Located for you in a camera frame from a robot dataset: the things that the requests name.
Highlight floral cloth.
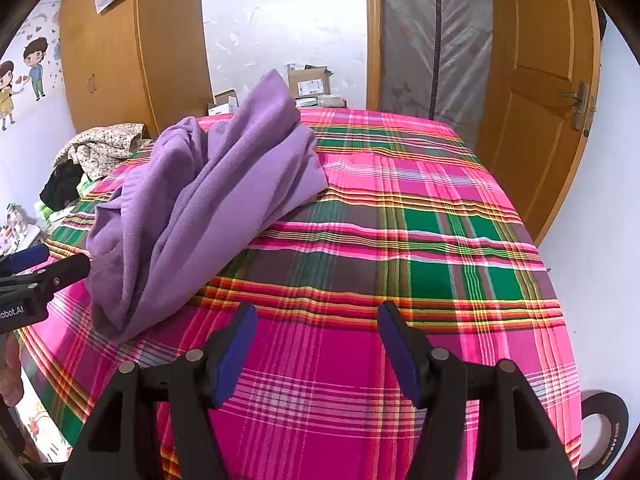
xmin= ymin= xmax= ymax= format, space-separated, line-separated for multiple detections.
xmin=53 ymin=122 xmax=154 ymax=181

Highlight green white packets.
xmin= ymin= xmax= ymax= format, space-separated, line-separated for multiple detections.
xmin=34 ymin=179 xmax=97 ymax=222

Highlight black cloth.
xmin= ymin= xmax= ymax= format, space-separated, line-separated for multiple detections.
xmin=39 ymin=161 xmax=86 ymax=210

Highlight black tape roll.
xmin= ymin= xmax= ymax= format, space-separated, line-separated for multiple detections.
xmin=577 ymin=389 xmax=630 ymax=471

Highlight colourful toy box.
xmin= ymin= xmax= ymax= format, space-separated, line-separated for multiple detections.
xmin=0 ymin=203 xmax=42 ymax=257

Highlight purple fleece garment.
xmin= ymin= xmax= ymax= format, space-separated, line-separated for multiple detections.
xmin=86 ymin=68 xmax=329 ymax=344

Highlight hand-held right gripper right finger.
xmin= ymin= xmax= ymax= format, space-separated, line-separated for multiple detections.
xmin=377 ymin=301 xmax=581 ymax=480

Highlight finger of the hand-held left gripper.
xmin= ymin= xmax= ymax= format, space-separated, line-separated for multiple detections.
xmin=0 ymin=243 xmax=51 ymax=279
xmin=0 ymin=253 xmax=92 ymax=312

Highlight small cardboard box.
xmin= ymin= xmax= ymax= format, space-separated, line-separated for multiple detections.
xmin=208 ymin=89 xmax=241 ymax=116

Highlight pink plaid bed sheet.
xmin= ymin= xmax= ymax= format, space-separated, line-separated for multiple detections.
xmin=17 ymin=108 xmax=584 ymax=480

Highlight grey plastic zip curtain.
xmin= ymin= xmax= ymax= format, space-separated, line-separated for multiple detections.
xmin=377 ymin=0 xmax=494 ymax=134

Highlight cartoon wall sticker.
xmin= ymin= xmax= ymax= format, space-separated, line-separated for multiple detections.
xmin=0 ymin=9 xmax=64 ymax=134

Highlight wooden door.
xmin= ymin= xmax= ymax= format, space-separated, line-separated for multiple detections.
xmin=472 ymin=0 xmax=601 ymax=246

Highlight metal door handle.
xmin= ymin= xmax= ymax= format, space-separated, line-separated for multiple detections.
xmin=558 ymin=81 xmax=599 ymax=134

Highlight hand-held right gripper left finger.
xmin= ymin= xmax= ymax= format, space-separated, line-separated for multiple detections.
xmin=60 ymin=302 xmax=258 ymax=480

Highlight wooden wardrobe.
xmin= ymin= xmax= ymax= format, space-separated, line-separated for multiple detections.
xmin=59 ymin=0 xmax=214 ymax=139

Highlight grey parcel bag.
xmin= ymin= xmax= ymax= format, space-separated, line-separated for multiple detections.
xmin=295 ymin=93 xmax=347 ymax=110

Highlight large cardboard box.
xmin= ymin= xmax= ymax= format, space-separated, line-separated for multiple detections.
xmin=286 ymin=63 xmax=334 ymax=101

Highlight person's left hand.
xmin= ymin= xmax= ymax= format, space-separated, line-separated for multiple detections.
xmin=0 ymin=332 xmax=24 ymax=407

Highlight wooden door frame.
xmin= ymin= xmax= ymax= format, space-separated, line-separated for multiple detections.
xmin=365 ymin=0 xmax=384 ymax=111

